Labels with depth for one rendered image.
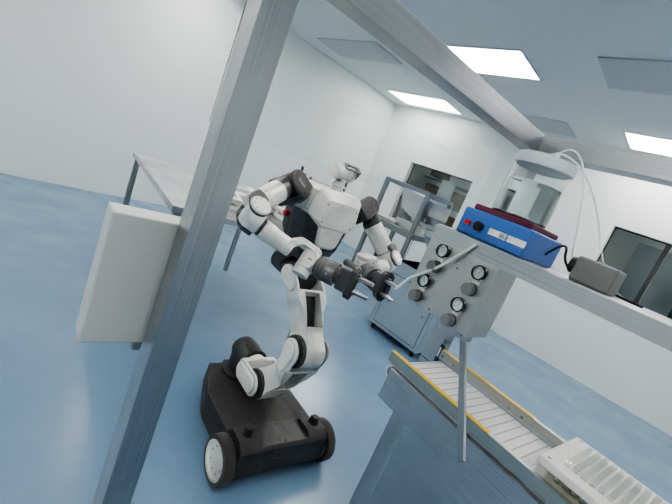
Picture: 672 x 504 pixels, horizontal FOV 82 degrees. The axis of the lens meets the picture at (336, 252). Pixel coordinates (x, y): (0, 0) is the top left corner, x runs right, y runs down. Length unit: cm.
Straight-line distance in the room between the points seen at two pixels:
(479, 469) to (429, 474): 19
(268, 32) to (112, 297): 54
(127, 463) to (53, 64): 471
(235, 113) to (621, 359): 567
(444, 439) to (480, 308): 35
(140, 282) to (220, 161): 28
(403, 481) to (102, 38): 506
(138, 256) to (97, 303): 11
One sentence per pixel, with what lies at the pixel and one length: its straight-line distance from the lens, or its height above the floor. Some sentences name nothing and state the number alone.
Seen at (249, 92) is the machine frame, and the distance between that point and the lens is 71.
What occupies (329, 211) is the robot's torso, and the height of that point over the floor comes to 118.
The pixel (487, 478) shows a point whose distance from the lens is 110.
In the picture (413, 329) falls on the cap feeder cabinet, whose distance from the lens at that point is 374.
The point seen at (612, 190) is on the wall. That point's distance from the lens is 615.
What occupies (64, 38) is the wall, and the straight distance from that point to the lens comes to 533.
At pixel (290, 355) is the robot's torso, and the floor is 58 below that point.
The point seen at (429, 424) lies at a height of 83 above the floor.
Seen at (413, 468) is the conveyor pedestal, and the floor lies 67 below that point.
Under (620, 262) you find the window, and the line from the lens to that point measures 609.
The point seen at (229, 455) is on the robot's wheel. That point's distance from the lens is 176.
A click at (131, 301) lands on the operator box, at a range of 83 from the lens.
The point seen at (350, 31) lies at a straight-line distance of 88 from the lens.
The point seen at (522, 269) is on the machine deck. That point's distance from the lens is 98.
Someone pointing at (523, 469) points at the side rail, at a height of 91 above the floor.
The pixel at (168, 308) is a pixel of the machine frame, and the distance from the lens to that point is 79.
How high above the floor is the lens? 136
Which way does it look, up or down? 12 degrees down
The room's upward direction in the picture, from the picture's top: 22 degrees clockwise
